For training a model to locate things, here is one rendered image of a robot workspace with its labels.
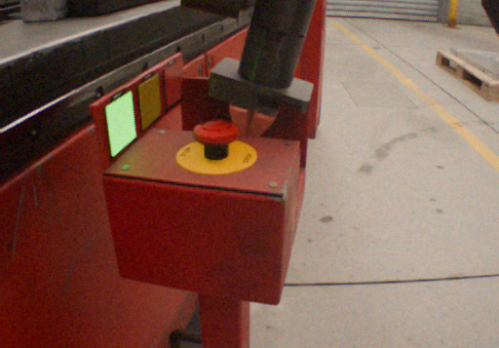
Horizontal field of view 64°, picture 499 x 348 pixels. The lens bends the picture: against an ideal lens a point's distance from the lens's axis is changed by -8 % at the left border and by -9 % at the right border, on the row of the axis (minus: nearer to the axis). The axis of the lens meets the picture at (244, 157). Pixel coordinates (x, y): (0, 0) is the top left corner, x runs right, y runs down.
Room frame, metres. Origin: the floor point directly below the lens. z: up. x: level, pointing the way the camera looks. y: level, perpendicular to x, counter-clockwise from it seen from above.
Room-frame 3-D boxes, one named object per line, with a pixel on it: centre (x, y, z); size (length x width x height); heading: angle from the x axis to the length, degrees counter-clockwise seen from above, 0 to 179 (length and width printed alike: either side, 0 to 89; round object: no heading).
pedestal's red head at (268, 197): (0.40, 0.02, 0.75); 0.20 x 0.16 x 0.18; 167
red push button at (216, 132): (0.35, 0.02, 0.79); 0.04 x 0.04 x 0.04
